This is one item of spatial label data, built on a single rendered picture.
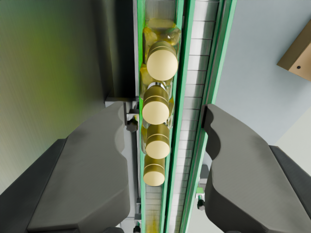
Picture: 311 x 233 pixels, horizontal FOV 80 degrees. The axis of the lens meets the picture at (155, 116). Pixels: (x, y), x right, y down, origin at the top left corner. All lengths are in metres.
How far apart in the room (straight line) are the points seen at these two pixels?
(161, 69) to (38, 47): 0.12
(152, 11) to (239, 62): 0.34
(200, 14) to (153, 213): 0.77
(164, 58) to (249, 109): 0.60
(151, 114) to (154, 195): 0.61
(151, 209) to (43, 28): 0.78
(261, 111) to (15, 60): 0.74
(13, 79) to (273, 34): 0.65
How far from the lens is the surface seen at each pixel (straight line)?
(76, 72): 0.30
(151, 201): 0.84
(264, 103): 0.78
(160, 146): 0.26
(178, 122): 0.47
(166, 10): 0.48
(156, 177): 0.30
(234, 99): 0.73
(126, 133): 0.60
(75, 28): 0.31
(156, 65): 0.20
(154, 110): 0.22
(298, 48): 0.71
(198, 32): 0.49
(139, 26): 0.40
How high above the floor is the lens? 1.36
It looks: 59 degrees down
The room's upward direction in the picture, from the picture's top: 178 degrees counter-clockwise
